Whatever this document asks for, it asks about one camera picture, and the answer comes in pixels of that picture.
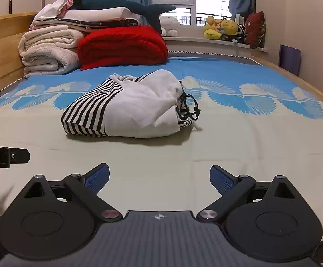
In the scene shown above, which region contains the purple panel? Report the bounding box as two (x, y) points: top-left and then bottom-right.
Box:
(278, 44), (301, 76)

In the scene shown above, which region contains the pink white cloth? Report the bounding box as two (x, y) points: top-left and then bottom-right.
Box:
(29, 0), (75, 30)

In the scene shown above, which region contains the white plush toy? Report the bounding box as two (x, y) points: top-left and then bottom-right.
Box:
(159, 15), (180, 37)

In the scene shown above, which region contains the white folded quilt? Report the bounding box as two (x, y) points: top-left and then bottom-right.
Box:
(64, 7), (132, 20)

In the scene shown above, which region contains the red folded blanket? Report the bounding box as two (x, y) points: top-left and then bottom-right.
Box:
(77, 26), (169, 71)

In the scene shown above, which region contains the blue patterned bed sheet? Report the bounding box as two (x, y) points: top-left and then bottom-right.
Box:
(0, 56), (323, 242)

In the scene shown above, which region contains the yellow plush toy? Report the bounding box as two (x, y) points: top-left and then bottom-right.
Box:
(220, 19), (240, 37)
(203, 16), (224, 40)

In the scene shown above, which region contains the dark-trimmed white folded blanket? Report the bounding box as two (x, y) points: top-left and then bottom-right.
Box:
(33, 16), (141, 32)

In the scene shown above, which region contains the dark red cushion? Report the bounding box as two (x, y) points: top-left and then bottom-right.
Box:
(245, 12), (266, 49)

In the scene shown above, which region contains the dark teal shark plush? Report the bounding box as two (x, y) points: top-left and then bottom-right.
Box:
(70, 0), (176, 34)

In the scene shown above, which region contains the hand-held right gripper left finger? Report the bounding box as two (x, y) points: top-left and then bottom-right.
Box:
(24, 163), (122, 223)

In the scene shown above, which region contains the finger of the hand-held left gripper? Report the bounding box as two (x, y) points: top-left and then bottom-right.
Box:
(10, 149), (31, 164)

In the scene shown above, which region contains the cream folded blanket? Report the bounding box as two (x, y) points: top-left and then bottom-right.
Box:
(18, 25), (86, 76)

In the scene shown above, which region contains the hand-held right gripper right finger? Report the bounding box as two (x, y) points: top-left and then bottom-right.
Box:
(196, 165), (297, 223)

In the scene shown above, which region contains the black white striped hoodie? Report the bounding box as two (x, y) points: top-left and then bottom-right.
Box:
(61, 69), (202, 139)

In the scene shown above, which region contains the white window sill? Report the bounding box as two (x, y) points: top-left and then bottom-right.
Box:
(161, 35), (269, 54)

